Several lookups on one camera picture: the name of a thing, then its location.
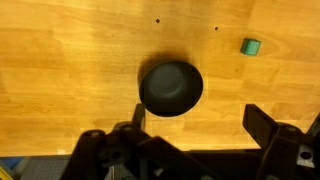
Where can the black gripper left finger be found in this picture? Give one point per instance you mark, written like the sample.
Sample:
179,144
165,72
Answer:
133,146

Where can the green block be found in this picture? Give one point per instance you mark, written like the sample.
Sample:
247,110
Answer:
250,46

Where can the black round bowl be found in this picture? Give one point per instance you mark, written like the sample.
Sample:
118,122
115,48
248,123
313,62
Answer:
170,88

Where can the grey perforated board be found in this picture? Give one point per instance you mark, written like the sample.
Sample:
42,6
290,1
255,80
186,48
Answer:
43,167

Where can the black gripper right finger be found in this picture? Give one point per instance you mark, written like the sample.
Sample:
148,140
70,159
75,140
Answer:
263,128

